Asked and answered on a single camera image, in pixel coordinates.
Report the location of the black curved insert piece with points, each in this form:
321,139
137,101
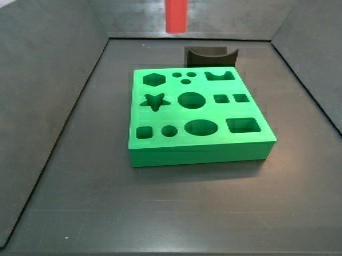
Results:
210,57

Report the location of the green shape sorter block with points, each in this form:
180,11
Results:
194,116

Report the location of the red vertical strip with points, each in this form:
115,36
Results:
176,16

